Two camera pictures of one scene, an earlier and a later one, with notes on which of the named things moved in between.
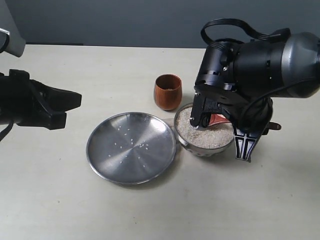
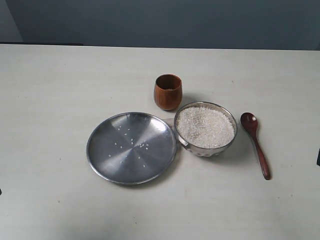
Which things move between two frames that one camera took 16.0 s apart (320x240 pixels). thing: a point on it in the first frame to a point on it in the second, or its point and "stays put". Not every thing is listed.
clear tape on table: [170, 121] stays put
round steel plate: [131, 148] stays put
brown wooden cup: [168, 92] stays put
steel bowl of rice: [203, 142] stays put
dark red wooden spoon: [218, 119] to [249, 120]
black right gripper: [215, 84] to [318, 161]
